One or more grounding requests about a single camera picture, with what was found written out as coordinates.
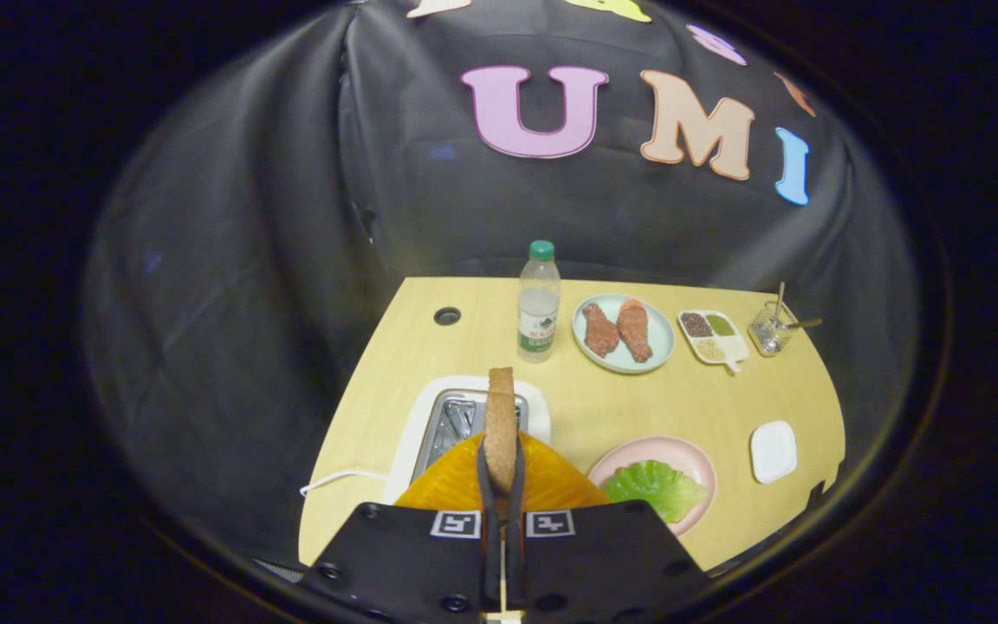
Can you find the clear water bottle green cap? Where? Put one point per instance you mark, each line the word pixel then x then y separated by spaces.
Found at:
pixel 539 321

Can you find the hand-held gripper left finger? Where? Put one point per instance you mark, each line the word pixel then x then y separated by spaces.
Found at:
pixel 486 494

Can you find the ribbed clear glass cup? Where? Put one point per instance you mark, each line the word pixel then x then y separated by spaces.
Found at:
pixel 767 334

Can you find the white divided seasoning dish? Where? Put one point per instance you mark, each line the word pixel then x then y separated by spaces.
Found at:
pixel 729 347

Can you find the green lettuce leaf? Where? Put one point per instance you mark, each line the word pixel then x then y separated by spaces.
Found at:
pixel 655 490

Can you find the light teal plate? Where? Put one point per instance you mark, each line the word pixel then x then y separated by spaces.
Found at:
pixel 660 334

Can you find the white toaster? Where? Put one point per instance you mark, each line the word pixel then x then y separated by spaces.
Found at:
pixel 412 442

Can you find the pink plate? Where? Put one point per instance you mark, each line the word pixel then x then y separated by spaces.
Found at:
pixel 698 459

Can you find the brown meat piece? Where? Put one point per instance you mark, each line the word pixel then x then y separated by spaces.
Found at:
pixel 600 331
pixel 635 331

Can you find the small white dish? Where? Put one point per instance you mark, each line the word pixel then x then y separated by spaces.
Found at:
pixel 774 451

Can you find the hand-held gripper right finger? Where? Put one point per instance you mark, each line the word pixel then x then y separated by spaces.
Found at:
pixel 518 496

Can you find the brown crust bread slice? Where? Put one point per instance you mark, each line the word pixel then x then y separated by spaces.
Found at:
pixel 501 425

